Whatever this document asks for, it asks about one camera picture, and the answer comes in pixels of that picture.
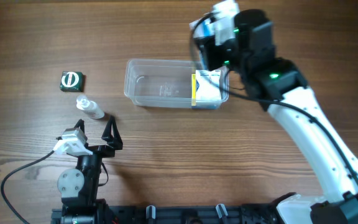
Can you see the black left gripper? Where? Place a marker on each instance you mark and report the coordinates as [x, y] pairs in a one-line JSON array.
[[113, 140]]

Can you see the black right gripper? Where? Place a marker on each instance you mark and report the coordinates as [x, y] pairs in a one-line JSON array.
[[209, 49]]

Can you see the white medicine box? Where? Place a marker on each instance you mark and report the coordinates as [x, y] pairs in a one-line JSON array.
[[207, 85]]

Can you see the green Zam-Buk box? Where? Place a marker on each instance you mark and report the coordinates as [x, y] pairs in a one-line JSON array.
[[72, 82]]

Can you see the white Panadol box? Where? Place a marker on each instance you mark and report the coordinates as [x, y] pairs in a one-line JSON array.
[[205, 29]]

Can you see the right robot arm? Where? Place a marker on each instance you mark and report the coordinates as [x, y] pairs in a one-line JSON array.
[[284, 93]]

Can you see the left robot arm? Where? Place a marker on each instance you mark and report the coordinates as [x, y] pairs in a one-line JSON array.
[[79, 186]]

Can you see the clear plastic container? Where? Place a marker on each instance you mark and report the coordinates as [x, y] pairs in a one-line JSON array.
[[163, 83]]

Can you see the blue VapoDrops box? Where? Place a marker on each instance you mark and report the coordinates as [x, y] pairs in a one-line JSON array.
[[201, 104]]

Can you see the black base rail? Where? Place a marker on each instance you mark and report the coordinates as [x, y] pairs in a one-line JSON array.
[[220, 213]]

